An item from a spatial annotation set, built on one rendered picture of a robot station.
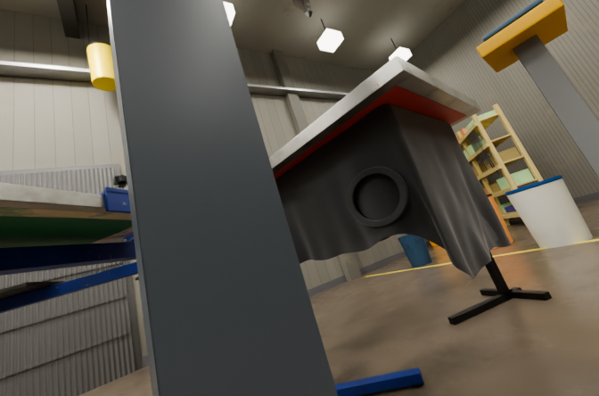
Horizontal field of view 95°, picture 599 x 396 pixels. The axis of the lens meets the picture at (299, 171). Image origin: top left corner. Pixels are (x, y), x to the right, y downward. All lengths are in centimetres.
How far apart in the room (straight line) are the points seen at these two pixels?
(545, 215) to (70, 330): 555
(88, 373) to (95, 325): 49
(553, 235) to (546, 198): 38
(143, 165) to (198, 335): 20
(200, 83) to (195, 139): 10
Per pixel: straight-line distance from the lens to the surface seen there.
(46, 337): 474
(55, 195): 86
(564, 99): 69
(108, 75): 541
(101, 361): 470
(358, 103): 66
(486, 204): 103
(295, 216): 90
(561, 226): 393
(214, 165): 38
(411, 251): 500
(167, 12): 54
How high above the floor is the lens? 67
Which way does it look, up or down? 17 degrees up
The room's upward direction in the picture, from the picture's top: 18 degrees counter-clockwise
